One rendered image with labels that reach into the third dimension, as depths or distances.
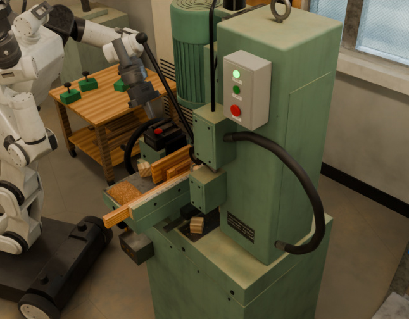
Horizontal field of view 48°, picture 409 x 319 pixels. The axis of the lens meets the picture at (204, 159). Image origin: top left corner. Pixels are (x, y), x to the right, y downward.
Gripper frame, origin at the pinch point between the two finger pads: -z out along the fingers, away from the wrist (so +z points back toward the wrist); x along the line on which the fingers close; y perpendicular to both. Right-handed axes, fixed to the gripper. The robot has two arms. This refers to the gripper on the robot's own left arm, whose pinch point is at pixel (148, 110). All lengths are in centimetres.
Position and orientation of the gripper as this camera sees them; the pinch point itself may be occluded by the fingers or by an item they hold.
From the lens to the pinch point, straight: 164.4
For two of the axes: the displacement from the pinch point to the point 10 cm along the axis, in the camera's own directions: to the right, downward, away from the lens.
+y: 5.6, -0.2, -8.3
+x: -7.5, 4.2, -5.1
